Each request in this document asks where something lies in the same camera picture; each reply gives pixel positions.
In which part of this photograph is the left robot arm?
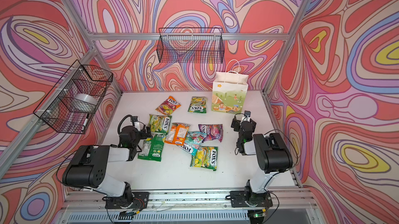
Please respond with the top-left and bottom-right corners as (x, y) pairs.
(61, 122), (152, 213)

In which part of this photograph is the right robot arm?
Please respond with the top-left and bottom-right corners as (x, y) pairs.
(227, 114), (294, 209)

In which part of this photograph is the black wire basket back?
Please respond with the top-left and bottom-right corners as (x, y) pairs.
(156, 27), (225, 63)

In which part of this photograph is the teal Fox's mint blossom bag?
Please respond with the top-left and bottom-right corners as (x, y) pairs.
(179, 131), (207, 156)

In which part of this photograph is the dark green Fox's bag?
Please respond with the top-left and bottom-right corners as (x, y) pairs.
(138, 134), (166, 162)

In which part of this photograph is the green Fox's spring tea bag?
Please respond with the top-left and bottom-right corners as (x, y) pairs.
(190, 146), (218, 171)

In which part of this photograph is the marker pen in basket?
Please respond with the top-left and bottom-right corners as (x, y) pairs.
(81, 118), (87, 132)

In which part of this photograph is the red orange Fox's fruits bag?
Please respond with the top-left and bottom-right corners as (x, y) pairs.
(156, 96), (181, 115)

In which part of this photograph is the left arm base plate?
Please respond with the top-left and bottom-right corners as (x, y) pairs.
(102, 191), (150, 210)

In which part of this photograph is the yellow green Fox's bag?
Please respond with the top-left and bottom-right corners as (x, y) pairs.
(149, 114), (171, 134)

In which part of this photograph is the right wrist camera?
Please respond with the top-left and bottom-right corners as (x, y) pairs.
(242, 111), (251, 122)

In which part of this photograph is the green Fox's bag far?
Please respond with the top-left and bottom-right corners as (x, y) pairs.
(188, 96), (207, 114)

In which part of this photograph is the white tape roll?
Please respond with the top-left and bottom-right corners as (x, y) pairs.
(72, 94), (98, 113)

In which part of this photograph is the purple Fox's berries bag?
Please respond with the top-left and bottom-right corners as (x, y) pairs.
(198, 124), (223, 142)

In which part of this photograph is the black wire basket left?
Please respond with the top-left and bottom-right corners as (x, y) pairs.
(33, 60), (113, 135)

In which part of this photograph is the illustrated paper gift bag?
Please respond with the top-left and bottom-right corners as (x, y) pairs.
(212, 59), (249, 114)

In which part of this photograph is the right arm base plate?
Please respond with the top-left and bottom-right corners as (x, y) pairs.
(226, 190), (273, 209)

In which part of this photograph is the black wire basket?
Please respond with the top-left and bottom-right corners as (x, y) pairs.
(156, 27), (225, 63)
(33, 60), (113, 135)

